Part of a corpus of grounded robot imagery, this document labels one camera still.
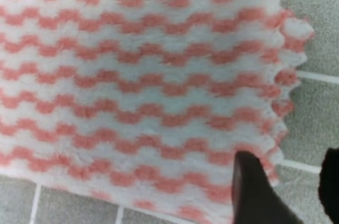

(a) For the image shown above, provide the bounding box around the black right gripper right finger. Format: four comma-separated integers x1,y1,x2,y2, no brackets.
318,148,338,224

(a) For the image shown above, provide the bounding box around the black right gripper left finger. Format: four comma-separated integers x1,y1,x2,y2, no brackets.
231,151,303,224

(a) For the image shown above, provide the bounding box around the pink white wavy striped towel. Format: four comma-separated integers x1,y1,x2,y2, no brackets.
1,0,314,223

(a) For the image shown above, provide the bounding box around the grey grid tablecloth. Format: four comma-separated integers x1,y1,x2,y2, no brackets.
1,0,338,223

